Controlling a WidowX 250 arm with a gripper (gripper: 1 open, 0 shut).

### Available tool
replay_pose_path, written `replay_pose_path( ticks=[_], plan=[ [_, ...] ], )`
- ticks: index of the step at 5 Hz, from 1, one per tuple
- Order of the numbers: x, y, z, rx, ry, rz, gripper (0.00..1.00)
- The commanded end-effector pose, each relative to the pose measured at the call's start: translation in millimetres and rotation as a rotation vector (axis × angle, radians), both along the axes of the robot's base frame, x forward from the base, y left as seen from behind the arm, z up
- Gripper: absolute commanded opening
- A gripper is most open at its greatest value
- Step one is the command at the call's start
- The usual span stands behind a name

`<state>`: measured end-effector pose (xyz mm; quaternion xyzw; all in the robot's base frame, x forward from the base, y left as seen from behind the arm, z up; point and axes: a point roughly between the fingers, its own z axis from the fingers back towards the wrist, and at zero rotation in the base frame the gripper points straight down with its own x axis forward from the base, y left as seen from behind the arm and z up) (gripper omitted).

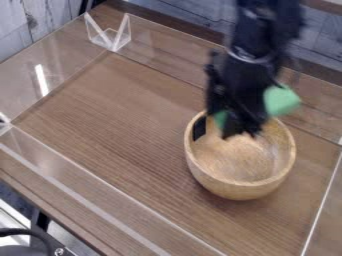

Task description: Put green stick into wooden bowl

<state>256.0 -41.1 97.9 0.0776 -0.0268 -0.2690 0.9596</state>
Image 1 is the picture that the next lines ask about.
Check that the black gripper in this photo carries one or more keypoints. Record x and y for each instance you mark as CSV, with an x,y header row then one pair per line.
x,y
238,79

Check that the green rectangular stick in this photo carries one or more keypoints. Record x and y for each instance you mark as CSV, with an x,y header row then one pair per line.
x,y
281,100

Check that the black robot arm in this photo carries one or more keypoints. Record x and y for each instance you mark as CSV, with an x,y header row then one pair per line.
x,y
267,25

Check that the black sticker on bowl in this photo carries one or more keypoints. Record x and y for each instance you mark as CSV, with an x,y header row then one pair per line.
x,y
199,128

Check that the wooden bowl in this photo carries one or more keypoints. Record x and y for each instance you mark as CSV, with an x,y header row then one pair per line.
x,y
240,168

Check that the clear acrylic corner bracket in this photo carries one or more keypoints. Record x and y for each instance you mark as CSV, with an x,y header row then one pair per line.
x,y
111,39

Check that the black table leg bracket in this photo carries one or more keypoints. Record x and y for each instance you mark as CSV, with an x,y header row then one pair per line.
x,y
45,241

